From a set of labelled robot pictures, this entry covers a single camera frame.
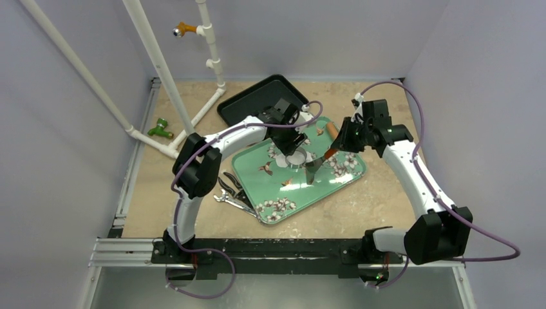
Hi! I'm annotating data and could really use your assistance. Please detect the white dough ball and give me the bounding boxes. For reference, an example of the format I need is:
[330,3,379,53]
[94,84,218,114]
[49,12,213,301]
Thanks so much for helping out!
[276,152,306,169]

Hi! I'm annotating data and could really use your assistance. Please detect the metal scraper wooden handle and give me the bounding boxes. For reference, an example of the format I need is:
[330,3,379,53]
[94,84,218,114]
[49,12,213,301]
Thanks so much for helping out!
[303,149,337,185]

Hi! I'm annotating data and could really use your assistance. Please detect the green floral tray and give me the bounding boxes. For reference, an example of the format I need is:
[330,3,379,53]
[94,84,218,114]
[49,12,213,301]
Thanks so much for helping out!
[232,117,366,225]

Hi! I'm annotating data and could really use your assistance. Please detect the black plastic tray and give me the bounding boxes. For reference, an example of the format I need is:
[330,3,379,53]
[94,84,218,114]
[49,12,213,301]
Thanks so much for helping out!
[216,74,309,127]

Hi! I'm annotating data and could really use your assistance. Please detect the wooden dough roller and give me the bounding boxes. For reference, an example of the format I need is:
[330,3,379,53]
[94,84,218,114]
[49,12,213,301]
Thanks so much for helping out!
[325,122,339,140]

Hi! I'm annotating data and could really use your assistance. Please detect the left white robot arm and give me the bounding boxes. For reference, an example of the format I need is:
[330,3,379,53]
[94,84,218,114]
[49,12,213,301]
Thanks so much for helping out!
[164,100,317,263]

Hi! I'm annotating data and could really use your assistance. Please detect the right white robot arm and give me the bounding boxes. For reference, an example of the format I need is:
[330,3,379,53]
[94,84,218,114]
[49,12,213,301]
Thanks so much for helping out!
[332,117,473,265]

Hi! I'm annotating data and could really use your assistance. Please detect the silver open-end wrench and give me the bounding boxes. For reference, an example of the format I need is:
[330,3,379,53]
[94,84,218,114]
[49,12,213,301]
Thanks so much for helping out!
[213,189,258,218]

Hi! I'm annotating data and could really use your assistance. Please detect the green plastic faucet tap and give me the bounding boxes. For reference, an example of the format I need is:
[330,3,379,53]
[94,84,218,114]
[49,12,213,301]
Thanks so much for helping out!
[147,118,174,140]

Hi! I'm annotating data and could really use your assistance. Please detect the orange faucet tap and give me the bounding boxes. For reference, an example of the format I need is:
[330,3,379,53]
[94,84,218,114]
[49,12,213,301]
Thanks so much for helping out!
[172,22,198,38]

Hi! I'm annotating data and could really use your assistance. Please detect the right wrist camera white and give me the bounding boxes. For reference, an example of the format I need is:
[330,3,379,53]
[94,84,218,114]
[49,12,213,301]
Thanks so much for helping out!
[351,93,364,124]

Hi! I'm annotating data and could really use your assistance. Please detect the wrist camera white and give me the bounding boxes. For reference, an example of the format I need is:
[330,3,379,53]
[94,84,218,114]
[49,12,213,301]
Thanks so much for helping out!
[351,93,364,124]
[296,104,314,132]

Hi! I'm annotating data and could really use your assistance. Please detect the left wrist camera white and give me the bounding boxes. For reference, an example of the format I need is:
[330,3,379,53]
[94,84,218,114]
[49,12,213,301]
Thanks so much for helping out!
[296,104,314,132]

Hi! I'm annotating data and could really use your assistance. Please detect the black handled pliers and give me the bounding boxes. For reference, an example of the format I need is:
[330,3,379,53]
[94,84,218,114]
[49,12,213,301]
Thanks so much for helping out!
[218,172,254,209]

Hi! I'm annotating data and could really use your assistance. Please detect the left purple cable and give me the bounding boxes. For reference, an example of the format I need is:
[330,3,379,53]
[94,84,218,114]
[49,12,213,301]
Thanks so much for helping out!
[164,100,324,299]

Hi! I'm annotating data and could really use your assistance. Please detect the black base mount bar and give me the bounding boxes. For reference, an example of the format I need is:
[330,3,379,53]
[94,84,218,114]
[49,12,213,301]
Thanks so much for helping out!
[151,232,403,281]

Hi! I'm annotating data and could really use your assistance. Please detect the white PVC pipe frame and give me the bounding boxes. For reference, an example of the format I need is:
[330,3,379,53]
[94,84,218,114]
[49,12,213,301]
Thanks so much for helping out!
[19,1,226,159]

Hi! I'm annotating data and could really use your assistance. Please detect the aluminium rail frame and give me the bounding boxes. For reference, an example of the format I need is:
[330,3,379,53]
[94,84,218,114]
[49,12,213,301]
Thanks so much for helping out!
[79,77,477,309]

